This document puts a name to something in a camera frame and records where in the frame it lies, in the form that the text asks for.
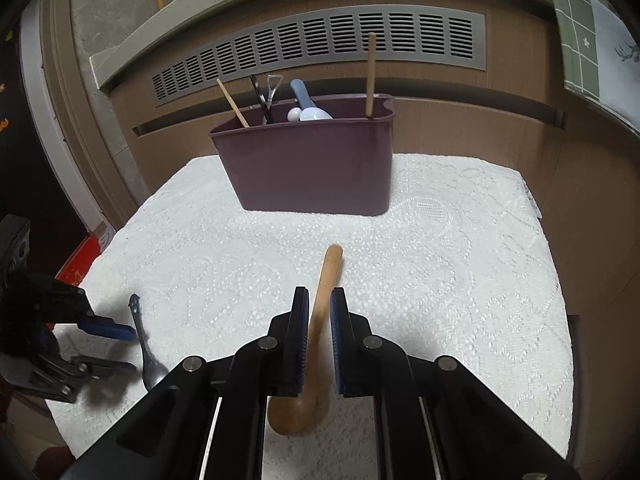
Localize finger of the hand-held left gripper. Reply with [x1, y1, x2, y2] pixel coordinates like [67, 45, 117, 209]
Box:
[37, 275, 137, 342]
[35, 356, 137, 403]

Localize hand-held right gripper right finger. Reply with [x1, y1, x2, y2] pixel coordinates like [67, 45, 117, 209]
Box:
[330, 287, 583, 480]

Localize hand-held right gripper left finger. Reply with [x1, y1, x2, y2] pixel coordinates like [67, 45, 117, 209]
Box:
[65, 286, 310, 480]

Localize thick curved wooden spoon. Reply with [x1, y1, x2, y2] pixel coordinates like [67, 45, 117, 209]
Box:
[267, 244, 344, 436]

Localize small metal spoon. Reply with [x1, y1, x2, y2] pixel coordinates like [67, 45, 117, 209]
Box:
[128, 293, 170, 391]

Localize purple plastic utensil holder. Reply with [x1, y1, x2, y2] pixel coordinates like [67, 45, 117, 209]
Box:
[208, 93, 396, 217]

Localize dark translucent plastic spoon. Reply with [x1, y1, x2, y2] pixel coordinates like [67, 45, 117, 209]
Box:
[249, 74, 274, 125]

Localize wooden chopstick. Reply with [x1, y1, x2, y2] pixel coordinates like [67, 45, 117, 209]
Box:
[216, 78, 250, 129]

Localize long thin wooden spoon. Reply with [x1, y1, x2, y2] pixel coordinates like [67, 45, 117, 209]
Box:
[366, 32, 377, 118]

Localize red box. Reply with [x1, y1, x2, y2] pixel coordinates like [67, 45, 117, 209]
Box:
[54, 224, 117, 287]

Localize white lace tablecloth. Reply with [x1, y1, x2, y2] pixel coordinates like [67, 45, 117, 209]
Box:
[47, 153, 574, 480]

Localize grey ventilation grille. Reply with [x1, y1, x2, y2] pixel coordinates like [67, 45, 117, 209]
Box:
[150, 3, 487, 110]

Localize green checked towel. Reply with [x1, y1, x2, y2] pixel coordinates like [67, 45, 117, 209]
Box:
[543, 0, 640, 137]

